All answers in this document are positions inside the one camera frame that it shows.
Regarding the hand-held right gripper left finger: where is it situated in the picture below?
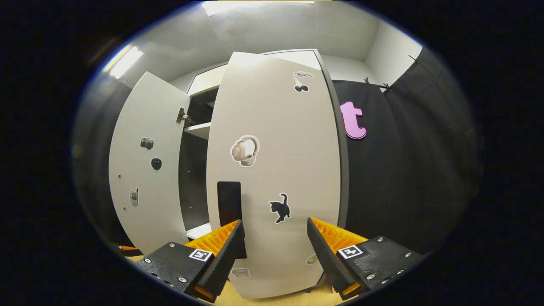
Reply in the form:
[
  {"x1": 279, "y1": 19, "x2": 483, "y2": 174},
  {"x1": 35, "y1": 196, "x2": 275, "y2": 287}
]
[{"x1": 135, "y1": 219, "x2": 247, "y2": 303}]

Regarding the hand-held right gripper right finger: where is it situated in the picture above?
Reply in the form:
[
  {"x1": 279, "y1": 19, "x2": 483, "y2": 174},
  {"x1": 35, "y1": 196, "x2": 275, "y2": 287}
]
[{"x1": 307, "y1": 217, "x2": 425, "y2": 300}]

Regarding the white shoe cabinet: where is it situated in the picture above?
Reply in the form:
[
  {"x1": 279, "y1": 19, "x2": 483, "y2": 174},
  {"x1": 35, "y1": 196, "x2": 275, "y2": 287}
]
[{"x1": 176, "y1": 48, "x2": 350, "y2": 298}]

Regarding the white shoe cabinet door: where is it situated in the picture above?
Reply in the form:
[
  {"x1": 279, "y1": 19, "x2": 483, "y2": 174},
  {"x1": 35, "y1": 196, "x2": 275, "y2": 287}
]
[
  {"x1": 206, "y1": 51, "x2": 343, "y2": 299},
  {"x1": 108, "y1": 71, "x2": 190, "y2": 255}
]

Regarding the white cabinet shelf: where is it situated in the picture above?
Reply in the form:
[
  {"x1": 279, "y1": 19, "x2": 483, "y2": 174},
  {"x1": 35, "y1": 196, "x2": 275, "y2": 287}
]
[
  {"x1": 184, "y1": 122, "x2": 212, "y2": 141},
  {"x1": 186, "y1": 222, "x2": 212, "y2": 240}
]

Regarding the black backdrop cloth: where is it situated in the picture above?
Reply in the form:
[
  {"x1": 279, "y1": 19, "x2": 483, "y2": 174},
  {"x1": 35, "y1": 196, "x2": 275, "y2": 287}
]
[{"x1": 331, "y1": 47, "x2": 483, "y2": 255}]

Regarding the ceiling light panel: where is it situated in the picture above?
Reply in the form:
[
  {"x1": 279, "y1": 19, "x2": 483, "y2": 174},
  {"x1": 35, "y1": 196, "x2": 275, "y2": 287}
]
[
  {"x1": 104, "y1": 45, "x2": 144, "y2": 79},
  {"x1": 202, "y1": 0, "x2": 315, "y2": 15}
]

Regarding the black right door handle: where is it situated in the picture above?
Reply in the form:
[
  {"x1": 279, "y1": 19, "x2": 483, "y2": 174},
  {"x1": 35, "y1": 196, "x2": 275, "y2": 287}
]
[{"x1": 218, "y1": 181, "x2": 247, "y2": 259}]

